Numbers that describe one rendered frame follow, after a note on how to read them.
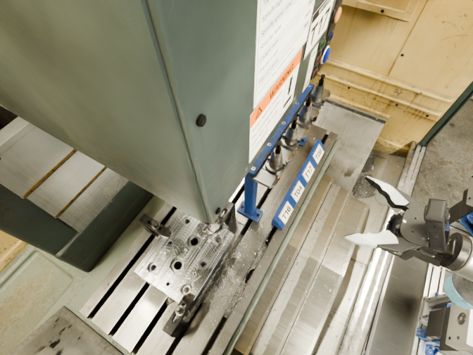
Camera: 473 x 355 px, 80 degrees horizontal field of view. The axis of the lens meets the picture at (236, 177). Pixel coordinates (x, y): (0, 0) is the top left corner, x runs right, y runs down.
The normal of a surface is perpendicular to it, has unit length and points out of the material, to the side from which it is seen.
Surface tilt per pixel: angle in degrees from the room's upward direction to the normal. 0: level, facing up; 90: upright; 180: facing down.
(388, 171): 17
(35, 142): 90
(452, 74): 90
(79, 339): 24
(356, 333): 0
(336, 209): 7
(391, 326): 0
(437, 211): 32
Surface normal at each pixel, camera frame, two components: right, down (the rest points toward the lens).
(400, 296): -0.02, -0.51
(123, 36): -0.51, 0.74
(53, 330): 0.19, -0.77
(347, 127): -0.23, -0.17
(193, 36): 0.86, 0.43
